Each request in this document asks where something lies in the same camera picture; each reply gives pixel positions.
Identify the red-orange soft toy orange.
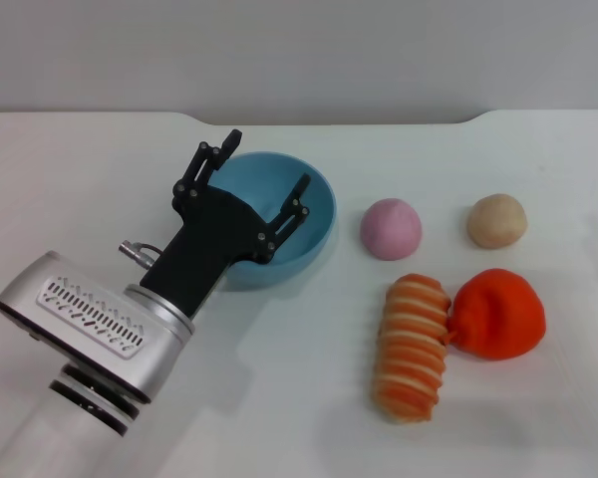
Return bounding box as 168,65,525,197
446,267,548,360

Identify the beige round bun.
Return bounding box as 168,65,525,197
466,193,528,249

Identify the pink round bun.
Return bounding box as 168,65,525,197
360,197,424,261

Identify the left gripper cable with connector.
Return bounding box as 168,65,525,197
118,240,168,270

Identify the blue bowl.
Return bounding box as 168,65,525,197
206,150,339,293

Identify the orange white striped bread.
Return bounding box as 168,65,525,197
371,273,452,425

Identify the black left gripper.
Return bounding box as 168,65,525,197
139,127,312,320

